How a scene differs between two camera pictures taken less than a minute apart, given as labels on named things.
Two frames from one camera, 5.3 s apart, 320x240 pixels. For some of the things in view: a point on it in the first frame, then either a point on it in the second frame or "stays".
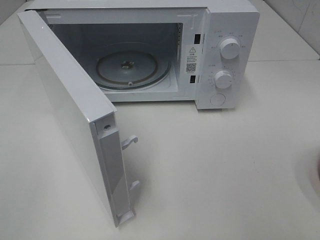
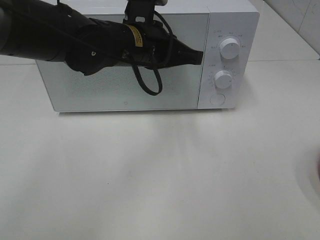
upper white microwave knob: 230,48 stays
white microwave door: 86,117 -> 116,89
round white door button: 217,99 stays
